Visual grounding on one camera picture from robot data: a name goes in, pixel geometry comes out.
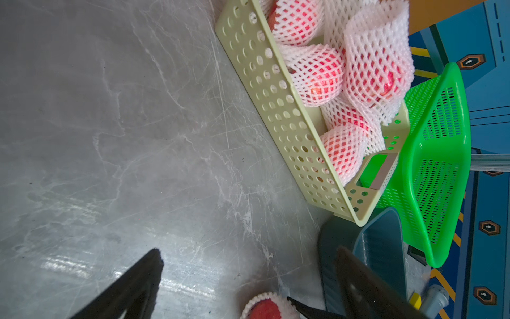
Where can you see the yellow block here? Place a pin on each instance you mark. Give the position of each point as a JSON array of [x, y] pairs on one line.
[[416, 301]]

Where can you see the dark teal plastic tray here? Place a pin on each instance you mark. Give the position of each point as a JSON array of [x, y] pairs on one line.
[[378, 245]]

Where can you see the netted apple of basket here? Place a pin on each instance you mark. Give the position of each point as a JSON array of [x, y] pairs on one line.
[[373, 39], [316, 72], [296, 22], [350, 137]]

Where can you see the netted apple left of basket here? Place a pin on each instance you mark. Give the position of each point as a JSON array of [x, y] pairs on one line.
[[296, 22]]

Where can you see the right aluminium corner post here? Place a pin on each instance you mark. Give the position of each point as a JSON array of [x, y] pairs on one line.
[[490, 162]]

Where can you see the green plastic mesh basket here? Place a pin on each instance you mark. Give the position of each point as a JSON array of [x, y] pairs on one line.
[[427, 187]]

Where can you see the netted apple right of basket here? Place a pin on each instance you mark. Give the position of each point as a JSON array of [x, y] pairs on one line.
[[350, 137]]

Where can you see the cream perforated plastic basket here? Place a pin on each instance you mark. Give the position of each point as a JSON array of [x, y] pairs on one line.
[[245, 35]]

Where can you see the netted apple top of basket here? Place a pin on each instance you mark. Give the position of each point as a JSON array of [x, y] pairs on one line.
[[373, 39]]

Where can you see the netted apple middle of basket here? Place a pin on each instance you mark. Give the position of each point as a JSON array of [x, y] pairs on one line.
[[316, 72]]

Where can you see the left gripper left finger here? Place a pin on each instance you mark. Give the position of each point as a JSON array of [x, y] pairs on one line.
[[133, 295]]

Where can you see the silver metal cylinder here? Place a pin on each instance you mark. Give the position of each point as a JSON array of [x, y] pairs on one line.
[[436, 299]]

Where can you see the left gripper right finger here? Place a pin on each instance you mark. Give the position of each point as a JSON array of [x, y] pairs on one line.
[[364, 294]]

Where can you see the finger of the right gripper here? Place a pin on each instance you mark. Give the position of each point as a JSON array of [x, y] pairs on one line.
[[311, 313]]

